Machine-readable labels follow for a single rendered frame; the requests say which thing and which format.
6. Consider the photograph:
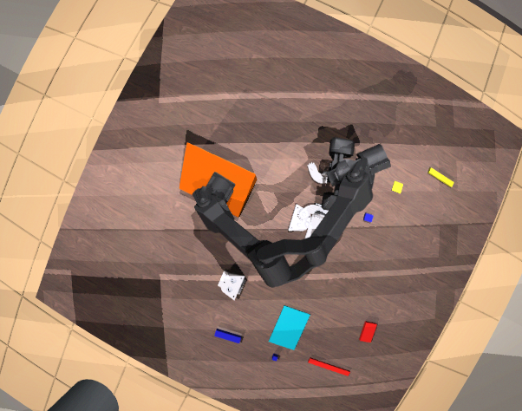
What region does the teal rectangular plate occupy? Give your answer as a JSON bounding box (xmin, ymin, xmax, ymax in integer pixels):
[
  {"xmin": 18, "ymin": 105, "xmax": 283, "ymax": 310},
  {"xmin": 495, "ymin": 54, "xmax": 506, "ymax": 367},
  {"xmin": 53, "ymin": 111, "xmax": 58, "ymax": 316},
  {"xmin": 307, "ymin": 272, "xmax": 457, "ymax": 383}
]
[{"xmin": 268, "ymin": 305, "xmax": 310, "ymax": 350}]

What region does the red flat bar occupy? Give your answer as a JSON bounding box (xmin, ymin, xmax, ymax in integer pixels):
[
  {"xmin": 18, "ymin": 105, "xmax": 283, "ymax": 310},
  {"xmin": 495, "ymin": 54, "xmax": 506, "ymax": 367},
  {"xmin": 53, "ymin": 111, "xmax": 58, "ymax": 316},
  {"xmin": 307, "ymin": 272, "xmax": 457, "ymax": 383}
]
[{"xmin": 308, "ymin": 357, "xmax": 350, "ymax": 375}]

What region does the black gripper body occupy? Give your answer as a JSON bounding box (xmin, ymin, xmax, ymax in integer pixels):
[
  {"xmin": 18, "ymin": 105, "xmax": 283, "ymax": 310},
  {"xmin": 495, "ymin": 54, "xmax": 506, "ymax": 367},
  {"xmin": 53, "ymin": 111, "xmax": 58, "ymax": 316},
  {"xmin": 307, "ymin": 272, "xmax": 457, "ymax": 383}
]
[{"xmin": 321, "ymin": 138, "xmax": 355, "ymax": 211}]

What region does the yellow rectangular bar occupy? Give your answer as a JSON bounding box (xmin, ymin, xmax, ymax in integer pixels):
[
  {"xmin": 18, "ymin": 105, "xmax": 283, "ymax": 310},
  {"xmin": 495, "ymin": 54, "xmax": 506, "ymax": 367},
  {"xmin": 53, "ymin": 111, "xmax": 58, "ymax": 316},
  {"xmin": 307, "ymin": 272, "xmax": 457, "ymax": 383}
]
[{"xmin": 428, "ymin": 167, "xmax": 453, "ymax": 187}]

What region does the yellow square block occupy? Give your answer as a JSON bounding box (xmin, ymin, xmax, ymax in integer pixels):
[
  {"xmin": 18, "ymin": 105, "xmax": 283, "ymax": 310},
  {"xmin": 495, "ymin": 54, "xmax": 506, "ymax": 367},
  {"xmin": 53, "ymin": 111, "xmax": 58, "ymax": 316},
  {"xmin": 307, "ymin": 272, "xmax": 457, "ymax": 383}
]
[{"xmin": 392, "ymin": 182, "xmax": 403, "ymax": 193}]

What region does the white housing plate with two holes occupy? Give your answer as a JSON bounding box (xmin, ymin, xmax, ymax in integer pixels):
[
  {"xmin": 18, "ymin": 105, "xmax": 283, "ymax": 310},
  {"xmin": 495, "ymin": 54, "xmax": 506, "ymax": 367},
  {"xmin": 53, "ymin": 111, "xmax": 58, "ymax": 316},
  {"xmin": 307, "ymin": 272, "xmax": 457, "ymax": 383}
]
[{"xmin": 221, "ymin": 274, "xmax": 245, "ymax": 300}]

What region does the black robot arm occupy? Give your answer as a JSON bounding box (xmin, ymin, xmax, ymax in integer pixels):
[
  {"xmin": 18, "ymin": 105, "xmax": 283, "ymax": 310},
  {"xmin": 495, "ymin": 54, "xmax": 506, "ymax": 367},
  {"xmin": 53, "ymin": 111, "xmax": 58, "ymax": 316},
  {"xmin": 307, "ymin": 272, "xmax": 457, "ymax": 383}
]
[{"xmin": 192, "ymin": 144, "xmax": 391, "ymax": 288}]

